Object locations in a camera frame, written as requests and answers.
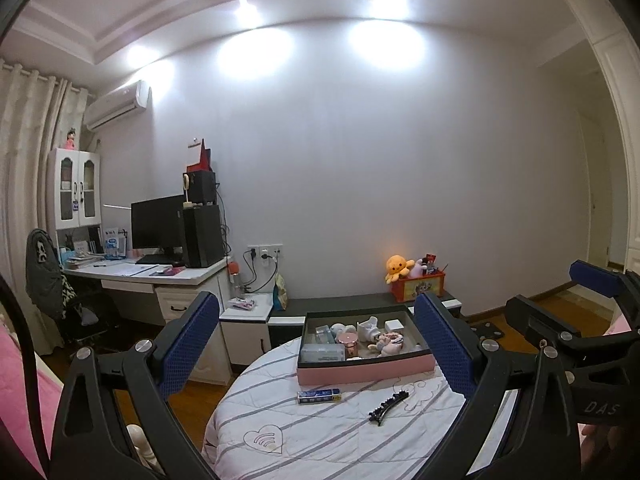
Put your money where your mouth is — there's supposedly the white power adapter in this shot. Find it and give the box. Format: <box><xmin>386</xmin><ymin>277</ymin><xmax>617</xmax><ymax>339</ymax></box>
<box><xmin>384</xmin><ymin>318</ymin><xmax>405</xmax><ymax>334</ymax></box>

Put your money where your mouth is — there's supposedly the colorful block doll toy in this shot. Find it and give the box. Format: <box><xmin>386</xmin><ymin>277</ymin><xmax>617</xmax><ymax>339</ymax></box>
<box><xmin>381</xmin><ymin>332</ymin><xmax>404</xmax><ymax>344</ymax></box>

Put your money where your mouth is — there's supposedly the pink pig figurine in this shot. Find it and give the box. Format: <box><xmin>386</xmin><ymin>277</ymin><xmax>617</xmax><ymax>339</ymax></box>
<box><xmin>368</xmin><ymin>335</ymin><xmax>404</xmax><ymax>356</ymax></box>

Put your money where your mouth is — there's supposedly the white heart plug nightlight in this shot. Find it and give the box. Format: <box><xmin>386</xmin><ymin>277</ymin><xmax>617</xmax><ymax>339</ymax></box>
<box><xmin>356</xmin><ymin>316</ymin><xmax>381</xmax><ymax>344</ymax></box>

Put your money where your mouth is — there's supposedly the black hair clip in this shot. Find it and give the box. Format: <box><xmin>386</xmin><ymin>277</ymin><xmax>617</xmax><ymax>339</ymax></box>
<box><xmin>368</xmin><ymin>390</ymin><xmax>409</xmax><ymax>426</ymax></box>

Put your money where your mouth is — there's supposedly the rose gold metal jar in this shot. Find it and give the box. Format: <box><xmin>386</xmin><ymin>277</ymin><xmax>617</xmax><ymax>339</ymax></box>
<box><xmin>336</xmin><ymin>332</ymin><xmax>359</xmax><ymax>360</ymax></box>

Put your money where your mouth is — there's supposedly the white bottle green base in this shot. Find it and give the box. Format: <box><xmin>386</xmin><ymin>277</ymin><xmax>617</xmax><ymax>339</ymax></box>
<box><xmin>314</xmin><ymin>323</ymin><xmax>346</xmax><ymax>344</ymax></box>

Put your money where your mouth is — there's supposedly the blue small tube box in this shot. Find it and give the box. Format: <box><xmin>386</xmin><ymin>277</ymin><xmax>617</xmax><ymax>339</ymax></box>
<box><xmin>297</xmin><ymin>388</ymin><xmax>342</xmax><ymax>404</ymax></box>

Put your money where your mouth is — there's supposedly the clear plastic container box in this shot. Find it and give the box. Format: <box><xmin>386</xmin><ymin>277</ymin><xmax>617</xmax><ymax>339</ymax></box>
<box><xmin>300</xmin><ymin>344</ymin><xmax>346</xmax><ymax>363</ymax></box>

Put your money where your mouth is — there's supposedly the black floor scale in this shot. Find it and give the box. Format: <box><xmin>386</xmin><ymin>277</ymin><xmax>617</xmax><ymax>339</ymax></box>
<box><xmin>470</xmin><ymin>321</ymin><xmax>504</xmax><ymax>340</ymax></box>

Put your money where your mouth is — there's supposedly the pink bedding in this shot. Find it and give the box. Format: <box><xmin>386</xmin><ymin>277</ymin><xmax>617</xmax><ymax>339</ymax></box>
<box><xmin>0</xmin><ymin>318</ymin><xmax>63</xmax><ymax>474</ymax></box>

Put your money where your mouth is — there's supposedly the white door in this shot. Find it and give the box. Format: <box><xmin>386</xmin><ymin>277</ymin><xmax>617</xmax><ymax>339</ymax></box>
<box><xmin>578</xmin><ymin>114</ymin><xmax>612</xmax><ymax>266</ymax></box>

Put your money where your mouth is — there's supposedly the purple plush toy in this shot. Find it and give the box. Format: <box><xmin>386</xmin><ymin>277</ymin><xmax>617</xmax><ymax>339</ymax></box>
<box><xmin>408</xmin><ymin>260</ymin><xmax>426</xmax><ymax>278</ymax></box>

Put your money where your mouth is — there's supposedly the red toy storage box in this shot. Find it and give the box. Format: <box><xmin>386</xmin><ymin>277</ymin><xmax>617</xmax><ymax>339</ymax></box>
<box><xmin>390</xmin><ymin>272</ymin><xmax>446</xmax><ymax>302</ymax></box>

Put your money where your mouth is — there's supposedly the orange octopus plush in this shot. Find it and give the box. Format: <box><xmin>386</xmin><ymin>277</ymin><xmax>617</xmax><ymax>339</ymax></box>
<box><xmin>385</xmin><ymin>255</ymin><xmax>416</xmax><ymax>285</ymax></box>

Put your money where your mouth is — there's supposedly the white desk with drawers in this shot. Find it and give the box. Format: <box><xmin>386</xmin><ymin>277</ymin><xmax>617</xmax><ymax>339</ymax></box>
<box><xmin>62</xmin><ymin>257</ymin><xmax>234</xmax><ymax>386</ymax></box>

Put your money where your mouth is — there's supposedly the pink black storage box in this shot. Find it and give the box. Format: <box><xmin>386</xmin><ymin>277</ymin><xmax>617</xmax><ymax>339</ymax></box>
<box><xmin>296</xmin><ymin>310</ymin><xmax>435</xmax><ymax>386</ymax></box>

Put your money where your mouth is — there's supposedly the low black white cabinet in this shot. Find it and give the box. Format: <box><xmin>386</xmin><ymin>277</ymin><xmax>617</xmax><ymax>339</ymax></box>
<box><xmin>218</xmin><ymin>291</ymin><xmax>464</xmax><ymax>376</ymax></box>

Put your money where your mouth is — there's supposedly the orange cap bottle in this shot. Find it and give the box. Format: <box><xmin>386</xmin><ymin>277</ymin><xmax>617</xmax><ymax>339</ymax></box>
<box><xmin>228</xmin><ymin>260</ymin><xmax>243</xmax><ymax>298</ymax></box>

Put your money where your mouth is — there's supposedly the black computer monitor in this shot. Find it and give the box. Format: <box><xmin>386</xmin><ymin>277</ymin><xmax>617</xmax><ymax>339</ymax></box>
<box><xmin>130</xmin><ymin>195</ymin><xmax>183</xmax><ymax>266</ymax></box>

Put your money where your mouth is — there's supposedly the black computer tower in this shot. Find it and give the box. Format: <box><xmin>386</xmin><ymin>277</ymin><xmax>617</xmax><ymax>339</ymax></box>
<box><xmin>182</xmin><ymin>204</ymin><xmax>224</xmax><ymax>269</ymax></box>

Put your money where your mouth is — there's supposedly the snack bag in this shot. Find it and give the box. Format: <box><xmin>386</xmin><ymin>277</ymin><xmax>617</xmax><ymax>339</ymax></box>
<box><xmin>272</xmin><ymin>273</ymin><xmax>288</xmax><ymax>311</ymax></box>

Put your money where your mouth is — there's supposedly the white glass door cabinet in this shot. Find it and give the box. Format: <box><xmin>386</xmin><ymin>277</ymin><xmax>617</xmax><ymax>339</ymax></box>
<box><xmin>47</xmin><ymin>148</ymin><xmax>101</xmax><ymax>231</ymax></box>

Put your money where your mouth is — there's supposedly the black speaker box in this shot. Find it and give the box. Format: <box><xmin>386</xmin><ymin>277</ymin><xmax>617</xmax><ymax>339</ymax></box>
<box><xmin>182</xmin><ymin>170</ymin><xmax>217</xmax><ymax>204</ymax></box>

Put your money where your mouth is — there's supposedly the pink doll on cabinet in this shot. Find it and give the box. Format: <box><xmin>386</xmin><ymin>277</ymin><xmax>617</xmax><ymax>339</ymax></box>
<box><xmin>64</xmin><ymin>128</ymin><xmax>76</xmax><ymax>150</ymax></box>

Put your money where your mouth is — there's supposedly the red paper bag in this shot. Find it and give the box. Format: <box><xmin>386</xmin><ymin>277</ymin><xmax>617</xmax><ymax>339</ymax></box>
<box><xmin>186</xmin><ymin>139</ymin><xmax>212</xmax><ymax>172</ymax></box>

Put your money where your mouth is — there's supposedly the beige curtain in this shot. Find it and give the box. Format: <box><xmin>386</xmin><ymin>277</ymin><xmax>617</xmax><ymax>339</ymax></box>
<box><xmin>0</xmin><ymin>61</ymin><xmax>89</xmax><ymax>354</ymax></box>

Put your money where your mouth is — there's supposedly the white air conditioner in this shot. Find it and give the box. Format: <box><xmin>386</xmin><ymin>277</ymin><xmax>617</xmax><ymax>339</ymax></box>
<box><xmin>84</xmin><ymin>80</ymin><xmax>150</xmax><ymax>131</ymax></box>

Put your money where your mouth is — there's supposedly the wall power strip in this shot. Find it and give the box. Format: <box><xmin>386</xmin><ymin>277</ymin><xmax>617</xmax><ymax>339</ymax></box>
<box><xmin>247</xmin><ymin>244</ymin><xmax>283</xmax><ymax>261</ymax></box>

